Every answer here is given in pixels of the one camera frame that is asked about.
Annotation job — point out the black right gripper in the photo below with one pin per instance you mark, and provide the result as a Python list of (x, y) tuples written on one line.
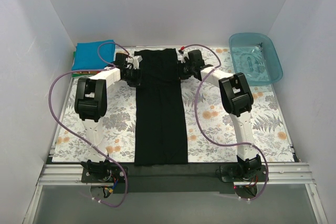
[(182, 70)]

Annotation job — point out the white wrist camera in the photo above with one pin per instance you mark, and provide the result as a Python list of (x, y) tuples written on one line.
[(182, 56), (135, 62)]

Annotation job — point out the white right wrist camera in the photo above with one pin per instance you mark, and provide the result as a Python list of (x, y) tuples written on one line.
[(182, 56)]

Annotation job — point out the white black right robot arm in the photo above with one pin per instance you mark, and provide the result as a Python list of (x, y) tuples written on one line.
[(237, 101)]

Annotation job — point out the black t shirt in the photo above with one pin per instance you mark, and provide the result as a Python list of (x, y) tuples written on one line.
[(160, 131)]

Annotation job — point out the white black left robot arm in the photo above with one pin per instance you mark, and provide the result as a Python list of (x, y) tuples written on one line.
[(91, 105)]

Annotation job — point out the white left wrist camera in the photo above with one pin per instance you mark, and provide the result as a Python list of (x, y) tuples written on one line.
[(135, 62)]

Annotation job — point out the aluminium frame rail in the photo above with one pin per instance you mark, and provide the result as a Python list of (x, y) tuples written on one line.
[(289, 196)]

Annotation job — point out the teal plastic bin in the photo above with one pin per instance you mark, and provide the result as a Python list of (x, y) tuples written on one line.
[(254, 55)]

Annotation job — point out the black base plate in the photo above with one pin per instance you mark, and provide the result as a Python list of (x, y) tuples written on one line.
[(191, 177)]

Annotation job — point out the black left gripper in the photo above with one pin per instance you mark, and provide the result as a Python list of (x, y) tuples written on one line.
[(134, 76)]

